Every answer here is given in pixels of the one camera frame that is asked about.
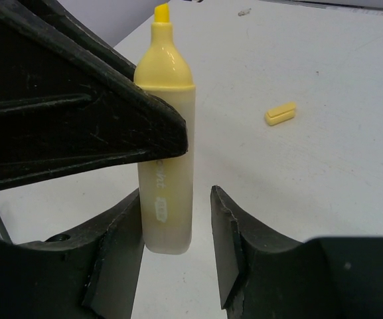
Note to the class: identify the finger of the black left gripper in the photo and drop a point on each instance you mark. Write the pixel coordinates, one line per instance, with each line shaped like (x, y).
(67, 100)

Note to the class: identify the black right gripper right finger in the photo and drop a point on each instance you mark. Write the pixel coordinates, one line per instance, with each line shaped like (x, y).
(264, 274)

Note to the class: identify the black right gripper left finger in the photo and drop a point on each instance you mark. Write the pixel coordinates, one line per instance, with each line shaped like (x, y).
(89, 271)

